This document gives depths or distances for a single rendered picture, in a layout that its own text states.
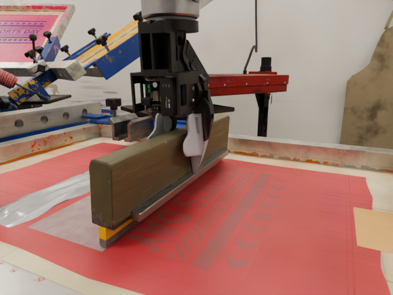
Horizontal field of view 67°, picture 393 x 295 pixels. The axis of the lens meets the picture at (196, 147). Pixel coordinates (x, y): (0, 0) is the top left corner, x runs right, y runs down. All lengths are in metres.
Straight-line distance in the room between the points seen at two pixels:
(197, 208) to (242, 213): 0.06
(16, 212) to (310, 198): 0.41
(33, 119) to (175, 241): 0.57
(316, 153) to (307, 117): 1.76
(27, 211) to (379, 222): 0.46
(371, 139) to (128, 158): 2.15
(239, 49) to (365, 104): 0.99
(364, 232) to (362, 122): 1.94
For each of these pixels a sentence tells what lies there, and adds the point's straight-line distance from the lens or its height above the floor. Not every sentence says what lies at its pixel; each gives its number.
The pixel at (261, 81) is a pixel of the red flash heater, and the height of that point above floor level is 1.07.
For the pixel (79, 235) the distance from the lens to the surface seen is 0.39.
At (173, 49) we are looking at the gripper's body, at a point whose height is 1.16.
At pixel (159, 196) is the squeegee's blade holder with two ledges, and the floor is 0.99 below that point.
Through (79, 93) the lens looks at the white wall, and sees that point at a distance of 3.46.
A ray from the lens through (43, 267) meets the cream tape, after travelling 0.35.
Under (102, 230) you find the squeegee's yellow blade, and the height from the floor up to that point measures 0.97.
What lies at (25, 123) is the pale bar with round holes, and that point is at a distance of 0.83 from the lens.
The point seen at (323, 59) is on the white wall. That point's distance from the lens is 2.39.
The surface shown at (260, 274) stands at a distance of 0.32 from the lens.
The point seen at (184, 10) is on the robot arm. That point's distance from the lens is 0.40.
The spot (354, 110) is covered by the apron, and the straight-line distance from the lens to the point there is 2.34.
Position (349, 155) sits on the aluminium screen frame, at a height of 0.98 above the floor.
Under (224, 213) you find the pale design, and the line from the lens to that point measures 0.42.
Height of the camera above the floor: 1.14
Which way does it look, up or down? 15 degrees down
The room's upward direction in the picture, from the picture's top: straight up
